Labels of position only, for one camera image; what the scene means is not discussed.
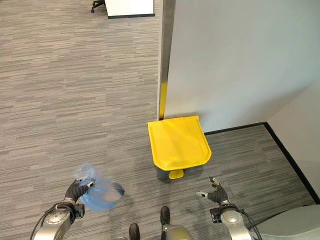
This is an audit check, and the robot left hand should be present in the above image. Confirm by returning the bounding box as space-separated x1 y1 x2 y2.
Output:
64 177 96 203

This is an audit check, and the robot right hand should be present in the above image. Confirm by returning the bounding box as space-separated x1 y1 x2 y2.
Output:
196 176 230 207

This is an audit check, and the blue plastic garbage bag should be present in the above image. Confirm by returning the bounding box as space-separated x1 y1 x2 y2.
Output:
74 163 126 213

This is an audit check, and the yellow lidded pedal trash can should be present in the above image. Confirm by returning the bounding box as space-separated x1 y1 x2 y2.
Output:
146 115 213 180

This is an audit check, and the robot right leg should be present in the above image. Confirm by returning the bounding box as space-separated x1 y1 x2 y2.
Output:
159 206 195 240

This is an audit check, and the robot leg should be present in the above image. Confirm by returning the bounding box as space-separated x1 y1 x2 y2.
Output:
128 223 141 240
159 206 195 240

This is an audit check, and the robot left leg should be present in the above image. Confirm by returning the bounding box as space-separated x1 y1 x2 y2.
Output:
128 223 141 240

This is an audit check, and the black office chair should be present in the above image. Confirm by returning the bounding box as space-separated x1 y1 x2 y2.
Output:
90 0 108 14

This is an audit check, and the white cabinet with black base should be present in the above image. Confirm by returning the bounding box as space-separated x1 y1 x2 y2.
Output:
104 0 156 20

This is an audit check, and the metal wall corner trim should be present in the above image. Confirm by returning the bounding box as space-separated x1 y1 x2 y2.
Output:
156 0 177 121

